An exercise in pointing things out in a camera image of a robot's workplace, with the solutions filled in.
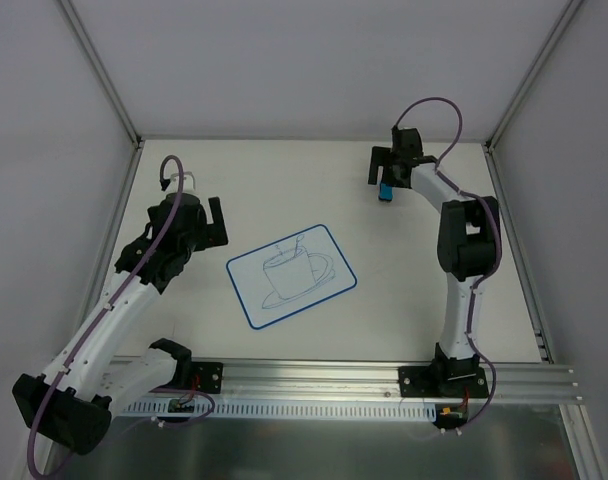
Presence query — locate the blue foam whiteboard eraser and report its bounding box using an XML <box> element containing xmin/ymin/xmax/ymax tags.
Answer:
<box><xmin>378</xmin><ymin>182</ymin><xmax>393</xmax><ymax>203</ymax></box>

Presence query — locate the blue-framed small whiteboard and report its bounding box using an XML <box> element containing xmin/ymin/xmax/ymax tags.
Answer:
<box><xmin>226</xmin><ymin>224</ymin><xmax>358</xmax><ymax>331</ymax></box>

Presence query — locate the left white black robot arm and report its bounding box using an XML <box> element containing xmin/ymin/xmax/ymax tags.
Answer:
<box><xmin>12</xmin><ymin>192</ymin><xmax>228</xmax><ymax>455</ymax></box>

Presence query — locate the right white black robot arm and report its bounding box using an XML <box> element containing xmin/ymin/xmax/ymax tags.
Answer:
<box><xmin>368</xmin><ymin>126</ymin><xmax>502</xmax><ymax>398</ymax></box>

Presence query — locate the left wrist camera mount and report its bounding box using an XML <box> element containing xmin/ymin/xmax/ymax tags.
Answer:
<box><xmin>161</xmin><ymin>171</ymin><xmax>196</xmax><ymax>195</ymax></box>

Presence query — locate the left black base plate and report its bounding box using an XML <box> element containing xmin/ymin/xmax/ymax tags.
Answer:
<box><xmin>184</xmin><ymin>361</ymin><xmax>224</xmax><ymax>395</ymax></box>

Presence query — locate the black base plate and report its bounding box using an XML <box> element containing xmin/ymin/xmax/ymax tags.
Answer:
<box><xmin>397</xmin><ymin>365</ymin><xmax>489</xmax><ymax>399</ymax></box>
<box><xmin>184</xmin><ymin>361</ymin><xmax>224</xmax><ymax>395</ymax></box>

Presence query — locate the left aluminium frame post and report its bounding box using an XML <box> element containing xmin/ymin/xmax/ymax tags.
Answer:
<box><xmin>54</xmin><ymin>0</ymin><xmax>141</xmax><ymax>148</ymax></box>

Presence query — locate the aluminium frame post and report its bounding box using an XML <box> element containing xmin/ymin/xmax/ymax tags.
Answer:
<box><xmin>54</xmin><ymin>0</ymin><xmax>141</xmax><ymax>148</ymax></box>
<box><xmin>484</xmin><ymin>0</ymin><xmax>585</xmax><ymax>152</ymax></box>

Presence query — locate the white slotted cable duct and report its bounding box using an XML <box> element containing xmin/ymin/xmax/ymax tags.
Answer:
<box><xmin>122</xmin><ymin>397</ymin><xmax>437</xmax><ymax>423</ymax></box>

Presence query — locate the right aluminium frame post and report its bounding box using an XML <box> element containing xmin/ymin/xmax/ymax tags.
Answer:
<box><xmin>484</xmin><ymin>0</ymin><xmax>585</xmax><ymax>152</ymax></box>

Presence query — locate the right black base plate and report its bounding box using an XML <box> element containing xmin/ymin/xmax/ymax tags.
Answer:
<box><xmin>397</xmin><ymin>365</ymin><xmax>489</xmax><ymax>399</ymax></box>

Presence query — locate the aluminium extrusion rail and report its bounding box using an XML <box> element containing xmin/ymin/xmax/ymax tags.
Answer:
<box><xmin>41</xmin><ymin>353</ymin><xmax>584</xmax><ymax>405</ymax></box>

